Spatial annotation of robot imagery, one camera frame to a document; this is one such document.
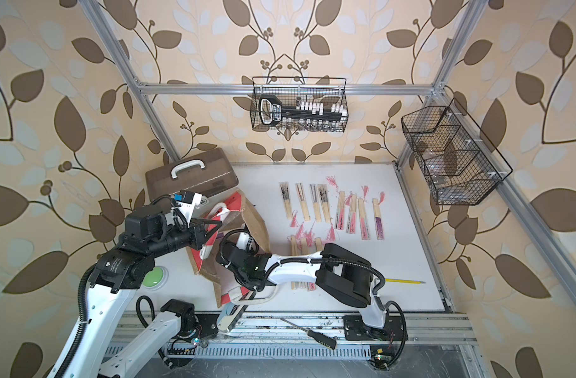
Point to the folding fan plain wood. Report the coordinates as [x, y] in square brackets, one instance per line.
[302, 200]

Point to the folding fan pink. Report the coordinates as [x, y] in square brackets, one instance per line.
[340, 208]
[364, 228]

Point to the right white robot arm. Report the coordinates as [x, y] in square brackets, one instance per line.
[345, 276]

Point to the green round button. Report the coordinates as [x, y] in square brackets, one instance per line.
[156, 278]

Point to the yellow hex key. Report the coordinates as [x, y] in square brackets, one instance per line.
[402, 281]

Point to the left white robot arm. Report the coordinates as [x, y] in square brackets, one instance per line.
[107, 288]

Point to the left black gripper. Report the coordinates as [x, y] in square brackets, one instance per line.
[194, 228]

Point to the brown toolbox with white handle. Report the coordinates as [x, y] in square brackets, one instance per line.
[209, 173]

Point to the grey stapler tool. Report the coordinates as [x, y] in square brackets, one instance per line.
[229, 317]

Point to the right black wire basket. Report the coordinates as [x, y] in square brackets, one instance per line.
[459, 162]

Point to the folding fan black print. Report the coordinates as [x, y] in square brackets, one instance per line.
[290, 214]

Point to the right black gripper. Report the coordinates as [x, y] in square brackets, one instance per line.
[226, 242]

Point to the black wire basket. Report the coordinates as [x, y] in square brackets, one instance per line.
[328, 90]
[459, 162]

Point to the back black wire basket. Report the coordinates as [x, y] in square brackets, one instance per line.
[328, 90]

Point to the black handled screwdriver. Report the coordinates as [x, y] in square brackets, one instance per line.
[319, 337]

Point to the twelfth folding fan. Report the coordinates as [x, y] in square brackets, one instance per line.
[319, 244]

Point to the black socket set holder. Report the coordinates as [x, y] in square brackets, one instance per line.
[308, 114]

